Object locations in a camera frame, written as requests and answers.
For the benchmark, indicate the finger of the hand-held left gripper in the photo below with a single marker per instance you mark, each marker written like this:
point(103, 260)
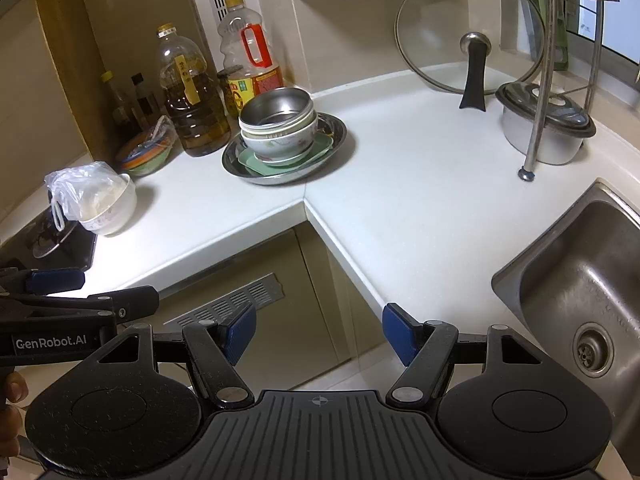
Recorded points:
point(135, 302)
point(55, 280)

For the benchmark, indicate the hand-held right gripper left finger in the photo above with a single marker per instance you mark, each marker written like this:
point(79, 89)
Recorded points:
point(240, 332)

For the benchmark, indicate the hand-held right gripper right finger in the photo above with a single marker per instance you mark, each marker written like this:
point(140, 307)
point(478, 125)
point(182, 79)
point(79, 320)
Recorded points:
point(400, 332)

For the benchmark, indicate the green rectangular plate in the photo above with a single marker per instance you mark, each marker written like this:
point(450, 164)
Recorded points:
point(250, 162)

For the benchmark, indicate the white floral ceramic bowl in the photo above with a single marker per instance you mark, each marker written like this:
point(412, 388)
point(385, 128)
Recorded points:
point(280, 149)

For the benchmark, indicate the small white saucer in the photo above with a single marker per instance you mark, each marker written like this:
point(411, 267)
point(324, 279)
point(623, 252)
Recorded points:
point(307, 156)

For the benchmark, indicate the stainless steel plate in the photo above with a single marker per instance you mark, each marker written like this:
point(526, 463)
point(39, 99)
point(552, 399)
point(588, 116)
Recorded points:
point(336, 135)

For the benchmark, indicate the cream plastic bowl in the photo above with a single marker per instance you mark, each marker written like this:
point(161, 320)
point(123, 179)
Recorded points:
point(302, 124)

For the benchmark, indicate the stainless steel bowl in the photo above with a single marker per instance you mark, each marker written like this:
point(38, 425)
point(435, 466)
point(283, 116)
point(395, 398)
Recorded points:
point(297, 102)

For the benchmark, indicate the person's left hand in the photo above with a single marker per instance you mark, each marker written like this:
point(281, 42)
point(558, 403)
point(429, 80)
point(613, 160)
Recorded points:
point(12, 390)

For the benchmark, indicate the black gas stove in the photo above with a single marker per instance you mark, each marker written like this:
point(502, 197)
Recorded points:
point(75, 255)

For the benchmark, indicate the cabinet vent grille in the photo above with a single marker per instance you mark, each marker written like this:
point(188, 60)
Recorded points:
point(250, 292)

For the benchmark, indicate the white patterned bowl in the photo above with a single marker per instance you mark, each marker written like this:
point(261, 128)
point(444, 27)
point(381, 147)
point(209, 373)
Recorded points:
point(115, 210)

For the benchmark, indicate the beige cabinet door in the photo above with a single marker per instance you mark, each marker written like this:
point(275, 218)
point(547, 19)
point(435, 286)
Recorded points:
point(310, 270)

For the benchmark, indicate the clear plastic bag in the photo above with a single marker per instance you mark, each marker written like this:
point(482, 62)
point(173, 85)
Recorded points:
point(75, 185)

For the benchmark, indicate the multicoloured bowl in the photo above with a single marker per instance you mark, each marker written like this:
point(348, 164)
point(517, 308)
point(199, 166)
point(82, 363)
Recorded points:
point(145, 160)

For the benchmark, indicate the stainless steel sink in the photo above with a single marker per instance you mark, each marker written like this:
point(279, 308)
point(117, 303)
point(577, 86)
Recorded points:
point(565, 280)

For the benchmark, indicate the small bottle yellow cap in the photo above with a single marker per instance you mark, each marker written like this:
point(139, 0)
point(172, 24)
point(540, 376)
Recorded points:
point(117, 105)

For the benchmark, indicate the large oil bottle yellow cap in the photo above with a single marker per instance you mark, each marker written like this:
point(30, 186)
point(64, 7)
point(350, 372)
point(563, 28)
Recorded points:
point(195, 120)

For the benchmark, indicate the sink drain strainer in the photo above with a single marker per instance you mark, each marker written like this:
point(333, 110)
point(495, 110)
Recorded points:
point(592, 350)

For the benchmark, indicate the small dark sauce bottle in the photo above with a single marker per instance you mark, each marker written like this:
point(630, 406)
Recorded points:
point(145, 105)

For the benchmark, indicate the stainless steel pot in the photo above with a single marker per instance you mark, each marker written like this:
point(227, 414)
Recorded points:
point(552, 147)

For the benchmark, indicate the metal dish rack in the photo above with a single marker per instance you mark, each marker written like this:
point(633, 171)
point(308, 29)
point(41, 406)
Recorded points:
point(537, 125)

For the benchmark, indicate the dark steel pot lid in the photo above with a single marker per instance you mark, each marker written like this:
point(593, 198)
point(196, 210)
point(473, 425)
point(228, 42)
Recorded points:
point(567, 115)

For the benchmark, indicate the window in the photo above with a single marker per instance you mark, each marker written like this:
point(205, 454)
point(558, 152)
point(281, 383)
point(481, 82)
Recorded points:
point(615, 25)

